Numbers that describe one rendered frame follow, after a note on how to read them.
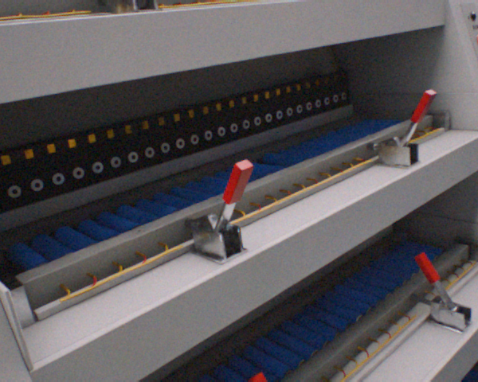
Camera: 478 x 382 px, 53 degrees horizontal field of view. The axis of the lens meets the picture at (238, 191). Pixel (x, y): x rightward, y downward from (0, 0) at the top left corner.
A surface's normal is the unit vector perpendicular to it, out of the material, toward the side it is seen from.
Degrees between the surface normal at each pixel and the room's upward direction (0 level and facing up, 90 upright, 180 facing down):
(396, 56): 90
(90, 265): 108
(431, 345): 18
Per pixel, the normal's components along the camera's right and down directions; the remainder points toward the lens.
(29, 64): 0.66, 0.14
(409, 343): -0.14, -0.94
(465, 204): -0.74, 0.29
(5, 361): 0.58, -0.16
